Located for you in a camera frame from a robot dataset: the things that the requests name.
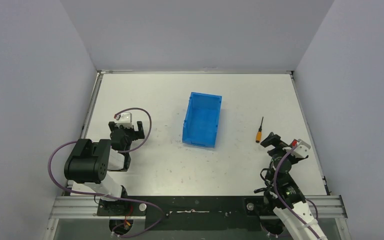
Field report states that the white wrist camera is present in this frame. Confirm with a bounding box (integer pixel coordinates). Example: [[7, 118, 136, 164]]
[[114, 112, 132, 125], [291, 139, 312, 159]]

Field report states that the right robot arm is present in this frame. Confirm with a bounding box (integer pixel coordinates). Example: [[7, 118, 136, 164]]
[[253, 132, 327, 240]]

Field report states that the aluminium front rail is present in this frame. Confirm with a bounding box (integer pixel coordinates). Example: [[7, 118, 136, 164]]
[[49, 195, 348, 220]]

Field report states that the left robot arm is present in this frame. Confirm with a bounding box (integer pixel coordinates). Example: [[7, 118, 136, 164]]
[[64, 121, 145, 216]]

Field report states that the blue plastic bin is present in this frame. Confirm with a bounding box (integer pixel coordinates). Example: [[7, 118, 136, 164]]
[[182, 92, 222, 148]]

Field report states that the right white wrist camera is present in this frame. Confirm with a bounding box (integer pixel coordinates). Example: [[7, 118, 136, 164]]
[[291, 139, 312, 159]]

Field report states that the orange handled screwdriver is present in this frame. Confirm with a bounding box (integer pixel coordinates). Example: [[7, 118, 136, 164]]
[[255, 117, 264, 143]]

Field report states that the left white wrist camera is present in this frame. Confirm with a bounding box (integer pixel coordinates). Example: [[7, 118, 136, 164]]
[[114, 112, 132, 125]]

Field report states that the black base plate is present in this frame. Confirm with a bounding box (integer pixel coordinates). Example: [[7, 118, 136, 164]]
[[96, 196, 286, 234]]

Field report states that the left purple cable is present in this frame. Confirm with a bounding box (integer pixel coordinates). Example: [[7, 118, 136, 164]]
[[47, 107, 165, 239]]

